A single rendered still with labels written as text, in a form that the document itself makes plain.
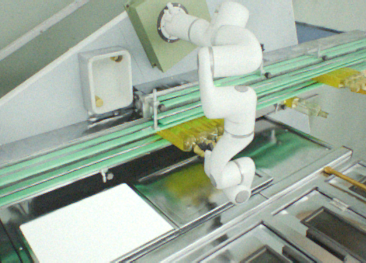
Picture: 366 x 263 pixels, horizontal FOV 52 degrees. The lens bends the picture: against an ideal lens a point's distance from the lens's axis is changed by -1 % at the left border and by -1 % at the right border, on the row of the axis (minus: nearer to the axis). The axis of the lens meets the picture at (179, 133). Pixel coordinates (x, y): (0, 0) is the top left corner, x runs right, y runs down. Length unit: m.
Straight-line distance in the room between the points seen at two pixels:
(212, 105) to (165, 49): 0.61
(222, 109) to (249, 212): 0.50
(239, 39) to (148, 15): 0.51
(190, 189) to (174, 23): 0.63
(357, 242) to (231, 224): 0.42
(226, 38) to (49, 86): 0.69
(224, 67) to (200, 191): 0.57
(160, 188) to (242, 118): 0.55
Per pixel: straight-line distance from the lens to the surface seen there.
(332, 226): 1.45
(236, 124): 1.02
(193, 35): 1.37
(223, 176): 1.12
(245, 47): 1.03
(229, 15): 1.19
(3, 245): 1.36
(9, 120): 1.45
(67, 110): 1.51
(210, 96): 0.98
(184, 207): 1.34
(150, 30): 1.48
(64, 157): 1.35
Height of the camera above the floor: 2.04
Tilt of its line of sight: 44 degrees down
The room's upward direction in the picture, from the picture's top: 122 degrees clockwise
